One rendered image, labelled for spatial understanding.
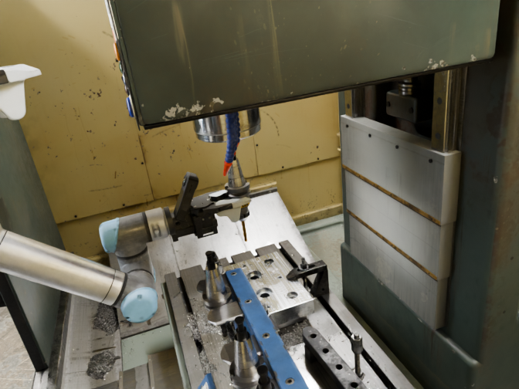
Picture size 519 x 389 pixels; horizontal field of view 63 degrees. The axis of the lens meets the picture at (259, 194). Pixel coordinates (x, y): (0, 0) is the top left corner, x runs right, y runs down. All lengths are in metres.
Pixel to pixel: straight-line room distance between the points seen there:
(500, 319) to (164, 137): 1.50
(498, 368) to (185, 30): 1.13
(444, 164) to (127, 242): 0.74
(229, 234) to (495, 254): 1.30
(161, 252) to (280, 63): 1.49
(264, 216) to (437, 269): 1.15
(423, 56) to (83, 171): 1.60
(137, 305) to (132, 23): 0.57
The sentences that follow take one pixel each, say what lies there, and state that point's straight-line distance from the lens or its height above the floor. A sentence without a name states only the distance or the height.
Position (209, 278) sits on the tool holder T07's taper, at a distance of 0.89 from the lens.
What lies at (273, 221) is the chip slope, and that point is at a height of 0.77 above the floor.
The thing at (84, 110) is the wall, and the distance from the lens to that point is 2.00.
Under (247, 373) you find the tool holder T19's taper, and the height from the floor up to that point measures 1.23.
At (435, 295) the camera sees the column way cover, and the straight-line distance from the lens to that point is 1.24.
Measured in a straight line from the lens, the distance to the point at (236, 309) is 0.89.
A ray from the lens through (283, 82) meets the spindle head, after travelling 0.69.
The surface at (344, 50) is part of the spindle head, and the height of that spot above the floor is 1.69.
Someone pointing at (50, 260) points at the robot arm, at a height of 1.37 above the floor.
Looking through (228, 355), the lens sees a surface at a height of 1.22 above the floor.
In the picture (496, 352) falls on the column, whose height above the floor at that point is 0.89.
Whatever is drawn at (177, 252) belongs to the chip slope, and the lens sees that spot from 2.04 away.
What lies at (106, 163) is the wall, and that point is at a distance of 2.05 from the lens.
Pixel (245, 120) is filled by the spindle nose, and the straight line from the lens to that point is 0.95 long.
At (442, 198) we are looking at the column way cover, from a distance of 1.07.
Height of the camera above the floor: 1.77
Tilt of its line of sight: 24 degrees down
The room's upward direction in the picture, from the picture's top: 8 degrees counter-clockwise
